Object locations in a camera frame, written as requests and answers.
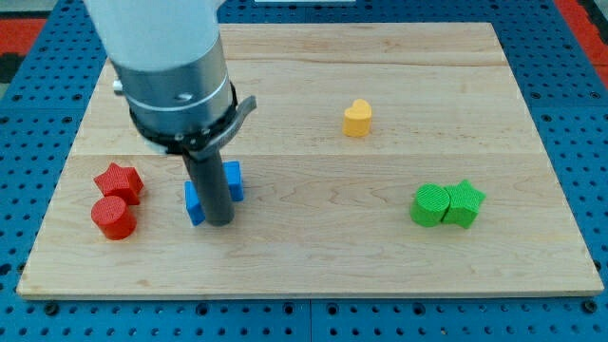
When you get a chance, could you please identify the green cylinder block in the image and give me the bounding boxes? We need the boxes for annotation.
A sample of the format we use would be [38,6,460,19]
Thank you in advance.
[409,183,450,227]

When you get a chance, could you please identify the green star block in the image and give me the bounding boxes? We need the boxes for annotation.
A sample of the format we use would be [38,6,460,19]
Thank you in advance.
[442,180,485,229]

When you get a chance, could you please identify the red cylinder block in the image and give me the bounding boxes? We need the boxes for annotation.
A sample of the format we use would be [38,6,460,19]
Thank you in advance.
[90,196,137,240]

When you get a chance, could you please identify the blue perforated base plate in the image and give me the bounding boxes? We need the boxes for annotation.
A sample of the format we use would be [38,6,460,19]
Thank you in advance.
[1,1,607,341]

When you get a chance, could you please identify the blue triangle block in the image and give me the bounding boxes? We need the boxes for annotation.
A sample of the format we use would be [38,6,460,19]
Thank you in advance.
[184,180,206,226]

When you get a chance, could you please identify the yellow heart block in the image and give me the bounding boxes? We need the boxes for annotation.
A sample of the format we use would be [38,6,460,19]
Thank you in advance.
[342,99,372,138]

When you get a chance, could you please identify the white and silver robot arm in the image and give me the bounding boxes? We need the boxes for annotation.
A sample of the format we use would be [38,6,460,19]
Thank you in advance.
[85,0,257,160]

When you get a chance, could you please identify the red star block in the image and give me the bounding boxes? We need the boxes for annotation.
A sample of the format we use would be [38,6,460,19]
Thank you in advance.
[93,162,143,205]

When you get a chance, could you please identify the blue cube block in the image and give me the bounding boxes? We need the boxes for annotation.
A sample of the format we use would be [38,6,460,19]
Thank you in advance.
[223,161,244,202]

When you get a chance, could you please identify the light wooden board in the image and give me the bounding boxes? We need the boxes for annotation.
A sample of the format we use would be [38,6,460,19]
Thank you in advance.
[17,23,604,300]

